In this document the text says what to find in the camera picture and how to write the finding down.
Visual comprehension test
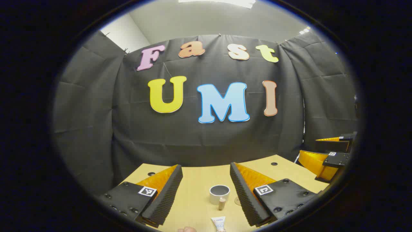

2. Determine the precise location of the black backdrop cloth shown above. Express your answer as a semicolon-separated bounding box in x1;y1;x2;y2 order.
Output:
53;31;358;197

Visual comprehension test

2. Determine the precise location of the white cup with wooden handle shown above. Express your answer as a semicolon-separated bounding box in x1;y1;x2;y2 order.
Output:
209;185;230;211

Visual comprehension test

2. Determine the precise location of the white ceiling light panel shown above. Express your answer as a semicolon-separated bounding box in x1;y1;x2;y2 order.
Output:
178;0;256;9

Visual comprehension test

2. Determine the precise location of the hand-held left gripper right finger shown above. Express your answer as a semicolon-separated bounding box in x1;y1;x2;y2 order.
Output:
229;162;317;227

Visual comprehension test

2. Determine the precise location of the wooden desktop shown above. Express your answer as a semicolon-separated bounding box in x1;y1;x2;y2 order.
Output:
119;155;322;232

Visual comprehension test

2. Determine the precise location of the white toothpaste tube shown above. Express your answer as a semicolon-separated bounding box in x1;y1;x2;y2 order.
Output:
211;216;226;232

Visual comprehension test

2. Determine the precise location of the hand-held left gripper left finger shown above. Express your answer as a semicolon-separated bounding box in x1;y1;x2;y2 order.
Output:
97;164;183;228

